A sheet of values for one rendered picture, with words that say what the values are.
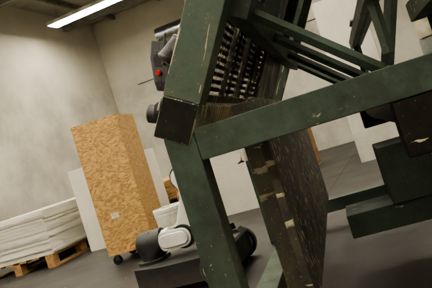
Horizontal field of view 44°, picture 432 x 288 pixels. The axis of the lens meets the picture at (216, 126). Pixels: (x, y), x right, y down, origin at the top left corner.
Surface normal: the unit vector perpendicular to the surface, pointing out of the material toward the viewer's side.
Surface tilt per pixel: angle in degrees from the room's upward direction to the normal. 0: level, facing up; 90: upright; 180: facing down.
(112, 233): 90
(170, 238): 90
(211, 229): 90
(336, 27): 90
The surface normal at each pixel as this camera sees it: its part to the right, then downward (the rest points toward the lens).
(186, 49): -0.22, 0.03
